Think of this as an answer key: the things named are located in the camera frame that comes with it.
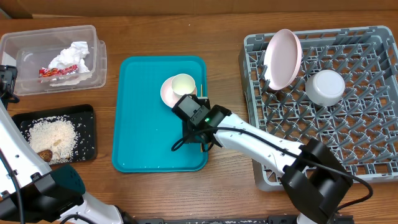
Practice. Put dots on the small pink plate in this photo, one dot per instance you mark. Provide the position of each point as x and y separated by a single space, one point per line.
167 94

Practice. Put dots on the clear plastic bin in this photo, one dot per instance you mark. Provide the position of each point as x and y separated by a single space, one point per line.
33 50

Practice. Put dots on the teal serving tray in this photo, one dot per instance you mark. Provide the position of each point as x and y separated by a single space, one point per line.
145 127

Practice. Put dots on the cream cup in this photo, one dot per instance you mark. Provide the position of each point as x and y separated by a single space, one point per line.
183 84

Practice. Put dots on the black tray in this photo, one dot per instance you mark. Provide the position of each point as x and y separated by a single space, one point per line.
84 124

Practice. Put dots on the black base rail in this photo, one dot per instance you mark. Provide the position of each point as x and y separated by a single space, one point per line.
275 219

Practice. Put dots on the small red object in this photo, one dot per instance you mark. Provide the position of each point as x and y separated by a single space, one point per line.
51 72

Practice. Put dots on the grey-white bowl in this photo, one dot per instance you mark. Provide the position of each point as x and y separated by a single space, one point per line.
325 88

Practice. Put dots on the brown food scrap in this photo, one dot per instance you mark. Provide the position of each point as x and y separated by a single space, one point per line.
46 155

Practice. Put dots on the white napkin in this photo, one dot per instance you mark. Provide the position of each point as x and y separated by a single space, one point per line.
74 79
74 55

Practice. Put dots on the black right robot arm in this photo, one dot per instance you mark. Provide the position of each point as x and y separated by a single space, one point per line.
311 175

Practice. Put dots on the large pink plate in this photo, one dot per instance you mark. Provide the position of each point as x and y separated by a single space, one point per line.
282 58

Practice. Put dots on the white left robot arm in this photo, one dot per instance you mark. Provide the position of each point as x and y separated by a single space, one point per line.
30 190

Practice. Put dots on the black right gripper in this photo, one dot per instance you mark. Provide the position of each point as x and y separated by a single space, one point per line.
193 134

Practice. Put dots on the grey dishwasher rack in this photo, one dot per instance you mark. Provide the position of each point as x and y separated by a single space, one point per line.
361 129

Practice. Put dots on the wooden chopstick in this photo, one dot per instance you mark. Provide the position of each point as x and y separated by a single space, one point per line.
201 95

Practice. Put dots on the white rice pile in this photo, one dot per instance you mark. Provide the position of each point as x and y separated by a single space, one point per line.
54 138

